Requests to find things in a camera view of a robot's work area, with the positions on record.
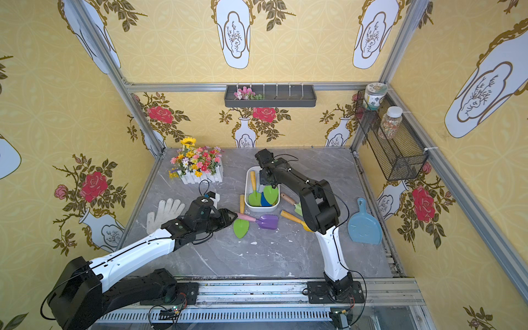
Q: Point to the small pink flowers on shelf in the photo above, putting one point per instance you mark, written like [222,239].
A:
[247,93]

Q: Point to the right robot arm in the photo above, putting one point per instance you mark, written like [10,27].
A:
[321,213]

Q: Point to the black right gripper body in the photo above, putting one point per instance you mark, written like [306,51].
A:
[266,177]

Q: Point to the green pointed trowel yellow handle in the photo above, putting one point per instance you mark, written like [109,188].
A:
[254,198]

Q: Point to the artificial flowers white fence planter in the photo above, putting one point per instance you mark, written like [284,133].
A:
[193,164]

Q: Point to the dark wall shelf tray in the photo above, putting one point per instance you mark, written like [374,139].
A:
[274,95]

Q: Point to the white work glove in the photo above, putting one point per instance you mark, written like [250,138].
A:
[169,209]

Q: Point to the black wire mesh basket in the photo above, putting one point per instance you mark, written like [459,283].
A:
[401,156]

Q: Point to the green trowel brown wooden handle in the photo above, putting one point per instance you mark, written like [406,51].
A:
[297,205]

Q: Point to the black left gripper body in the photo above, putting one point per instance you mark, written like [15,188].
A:
[223,217]

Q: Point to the blue trowel pale wooden handle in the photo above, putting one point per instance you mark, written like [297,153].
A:
[264,201]

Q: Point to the green narrow trowel yellow handle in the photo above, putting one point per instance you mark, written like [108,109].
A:
[241,226]

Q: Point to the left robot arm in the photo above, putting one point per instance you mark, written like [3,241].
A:
[88,290]

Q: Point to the clear jar white lid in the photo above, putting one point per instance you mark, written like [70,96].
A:
[390,123]

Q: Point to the purple trowel pink handle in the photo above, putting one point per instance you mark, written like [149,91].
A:
[268,221]

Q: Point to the jar with patterned lid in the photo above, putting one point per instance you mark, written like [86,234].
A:
[374,94]

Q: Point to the light blue dustpan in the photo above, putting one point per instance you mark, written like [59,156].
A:
[363,227]

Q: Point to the white plastic storage box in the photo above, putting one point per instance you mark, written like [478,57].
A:
[260,187]

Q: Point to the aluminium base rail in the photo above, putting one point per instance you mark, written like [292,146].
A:
[394,303]

